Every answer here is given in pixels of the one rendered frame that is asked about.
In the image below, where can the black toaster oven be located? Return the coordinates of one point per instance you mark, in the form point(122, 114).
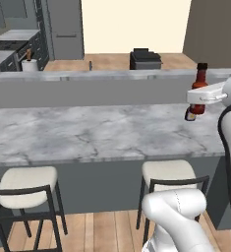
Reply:
point(144, 60)

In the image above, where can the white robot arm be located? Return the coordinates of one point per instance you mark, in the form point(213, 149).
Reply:
point(176, 213)

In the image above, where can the tall grey fridge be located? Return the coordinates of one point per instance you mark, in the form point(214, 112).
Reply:
point(66, 29)

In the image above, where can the white cushion black frame stool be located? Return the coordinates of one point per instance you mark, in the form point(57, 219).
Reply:
point(167, 170)
point(25, 183)

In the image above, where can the grey marble top dining counter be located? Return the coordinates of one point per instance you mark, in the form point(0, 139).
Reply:
point(87, 134)

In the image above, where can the grey marble top kitchen counter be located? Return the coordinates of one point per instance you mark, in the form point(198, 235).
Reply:
point(87, 88)

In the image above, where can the red-brown condiment bottle black cap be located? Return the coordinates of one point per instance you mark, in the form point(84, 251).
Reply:
point(201, 77)

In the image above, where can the dark sink tap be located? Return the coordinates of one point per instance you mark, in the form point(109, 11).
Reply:
point(90, 66)

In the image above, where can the white paper towel roll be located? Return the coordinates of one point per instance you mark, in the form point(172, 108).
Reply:
point(29, 65)

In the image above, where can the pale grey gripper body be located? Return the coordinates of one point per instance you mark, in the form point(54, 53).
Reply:
point(205, 95)

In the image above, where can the small dark condiment bottle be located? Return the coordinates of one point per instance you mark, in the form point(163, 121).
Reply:
point(189, 115)

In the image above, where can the dark grey cupboard run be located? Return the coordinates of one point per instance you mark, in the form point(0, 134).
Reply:
point(18, 46)

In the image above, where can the grey wall cupboards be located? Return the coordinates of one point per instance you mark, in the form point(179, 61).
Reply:
point(9, 11)

